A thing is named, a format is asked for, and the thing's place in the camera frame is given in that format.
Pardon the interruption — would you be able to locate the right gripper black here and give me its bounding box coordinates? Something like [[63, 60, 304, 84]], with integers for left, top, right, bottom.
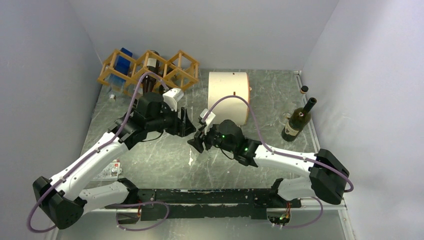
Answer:
[[188, 121, 236, 154]]

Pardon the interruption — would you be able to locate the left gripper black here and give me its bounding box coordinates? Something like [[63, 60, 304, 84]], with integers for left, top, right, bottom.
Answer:
[[147, 102, 197, 137]]

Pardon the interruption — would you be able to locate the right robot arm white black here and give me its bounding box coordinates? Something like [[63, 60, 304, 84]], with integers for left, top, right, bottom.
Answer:
[[187, 120, 350, 207]]

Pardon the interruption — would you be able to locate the blue glass bottle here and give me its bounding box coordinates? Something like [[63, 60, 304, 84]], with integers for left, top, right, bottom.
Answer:
[[108, 56, 131, 100]]

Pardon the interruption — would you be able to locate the dark green bottle silver cap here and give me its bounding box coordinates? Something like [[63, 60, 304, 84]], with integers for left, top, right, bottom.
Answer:
[[164, 68, 177, 89]]

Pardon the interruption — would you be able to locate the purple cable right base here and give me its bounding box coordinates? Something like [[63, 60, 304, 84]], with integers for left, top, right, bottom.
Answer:
[[271, 197, 325, 230]]

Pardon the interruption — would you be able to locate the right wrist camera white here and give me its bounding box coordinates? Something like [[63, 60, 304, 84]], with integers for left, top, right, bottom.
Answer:
[[199, 108, 216, 135]]

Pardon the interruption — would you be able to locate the wooden hexagonal wine rack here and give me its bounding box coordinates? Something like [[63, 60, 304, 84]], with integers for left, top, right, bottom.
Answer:
[[97, 48, 200, 97]]

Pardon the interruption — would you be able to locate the dark bottle gold foil neck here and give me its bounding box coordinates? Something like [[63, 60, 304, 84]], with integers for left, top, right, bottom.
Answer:
[[142, 50, 161, 97]]

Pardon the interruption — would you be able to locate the clear glass bottle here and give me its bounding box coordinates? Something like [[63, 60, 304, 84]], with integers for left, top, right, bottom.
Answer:
[[283, 112, 292, 120]]

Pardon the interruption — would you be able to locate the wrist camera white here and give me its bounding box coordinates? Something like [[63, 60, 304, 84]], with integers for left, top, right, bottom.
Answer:
[[199, 108, 216, 135], [162, 88, 184, 112]]

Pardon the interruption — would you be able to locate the cream cylindrical drum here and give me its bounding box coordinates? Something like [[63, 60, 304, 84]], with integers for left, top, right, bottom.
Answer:
[[207, 71, 251, 126]]

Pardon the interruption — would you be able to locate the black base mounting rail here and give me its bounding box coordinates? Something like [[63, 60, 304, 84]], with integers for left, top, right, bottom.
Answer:
[[118, 188, 301, 221]]

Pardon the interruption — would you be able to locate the white paper card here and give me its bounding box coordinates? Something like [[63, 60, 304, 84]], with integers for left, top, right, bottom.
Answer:
[[92, 159, 122, 182]]

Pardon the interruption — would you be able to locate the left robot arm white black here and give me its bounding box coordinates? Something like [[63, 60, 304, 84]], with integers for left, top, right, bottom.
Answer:
[[32, 88, 195, 230]]

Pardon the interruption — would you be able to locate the dark green labelled wine bottle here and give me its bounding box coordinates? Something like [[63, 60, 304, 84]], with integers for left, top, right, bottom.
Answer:
[[281, 97, 317, 142]]

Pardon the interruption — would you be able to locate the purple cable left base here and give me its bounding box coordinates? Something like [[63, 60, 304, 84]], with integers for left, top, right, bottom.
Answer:
[[115, 201, 171, 232]]

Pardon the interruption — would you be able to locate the purple cable base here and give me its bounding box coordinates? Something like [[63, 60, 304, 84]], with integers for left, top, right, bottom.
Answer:
[[115, 201, 171, 232], [271, 197, 325, 230]]

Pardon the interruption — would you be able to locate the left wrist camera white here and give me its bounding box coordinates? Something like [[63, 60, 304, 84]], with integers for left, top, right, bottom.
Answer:
[[162, 88, 184, 112]]

